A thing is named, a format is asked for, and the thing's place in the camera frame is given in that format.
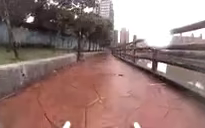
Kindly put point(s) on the row of trees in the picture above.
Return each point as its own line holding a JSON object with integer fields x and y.
{"x": 80, "y": 23}

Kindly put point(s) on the low grey concrete wall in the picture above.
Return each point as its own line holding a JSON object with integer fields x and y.
{"x": 26, "y": 71}

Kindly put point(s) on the grass strip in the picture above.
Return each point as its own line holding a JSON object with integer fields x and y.
{"x": 26, "y": 54}

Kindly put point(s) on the robot's own part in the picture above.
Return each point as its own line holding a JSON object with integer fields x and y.
{"x": 66, "y": 125}
{"x": 137, "y": 125}

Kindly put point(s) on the elevated bridge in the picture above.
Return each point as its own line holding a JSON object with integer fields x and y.
{"x": 191, "y": 35}

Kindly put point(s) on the red paved path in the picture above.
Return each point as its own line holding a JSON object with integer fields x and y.
{"x": 103, "y": 96}

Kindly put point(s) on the wooden railing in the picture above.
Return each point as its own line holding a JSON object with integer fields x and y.
{"x": 156, "y": 56}

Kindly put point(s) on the long grey wall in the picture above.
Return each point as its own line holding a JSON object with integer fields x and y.
{"x": 30, "y": 37}

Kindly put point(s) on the tall building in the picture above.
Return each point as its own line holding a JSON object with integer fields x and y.
{"x": 106, "y": 10}

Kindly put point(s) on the distant building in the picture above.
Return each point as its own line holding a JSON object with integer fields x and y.
{"x": 124, "y": 35}

